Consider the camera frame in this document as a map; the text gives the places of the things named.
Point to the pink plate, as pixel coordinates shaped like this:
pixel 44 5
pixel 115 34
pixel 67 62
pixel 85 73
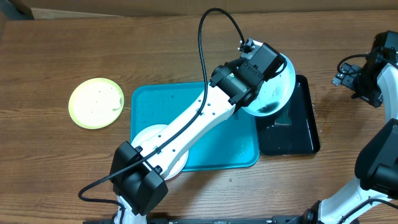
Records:
pixel 151 131

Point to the cardboard box wall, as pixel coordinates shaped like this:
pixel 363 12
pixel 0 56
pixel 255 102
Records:
pixel 196 7

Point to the teal plastic tray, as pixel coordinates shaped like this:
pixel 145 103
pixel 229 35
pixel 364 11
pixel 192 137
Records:
pixel 231 144

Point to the light blue plate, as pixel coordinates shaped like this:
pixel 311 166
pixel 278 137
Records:
pixel 275 93

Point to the black plastic water tray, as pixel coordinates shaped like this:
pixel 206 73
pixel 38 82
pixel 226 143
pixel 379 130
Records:
pixel 301 137

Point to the green scouring sponge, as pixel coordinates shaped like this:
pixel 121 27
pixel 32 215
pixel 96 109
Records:
pixel 283 118

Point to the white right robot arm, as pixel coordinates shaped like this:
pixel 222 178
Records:
pixel 375 172

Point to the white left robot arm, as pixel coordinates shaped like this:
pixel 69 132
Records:
pixel 138 172

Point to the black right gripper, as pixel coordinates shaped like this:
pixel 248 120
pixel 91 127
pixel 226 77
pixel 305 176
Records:
pixel 374 98

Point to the yellow plate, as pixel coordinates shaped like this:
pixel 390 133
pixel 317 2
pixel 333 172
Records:
pixel 96 103

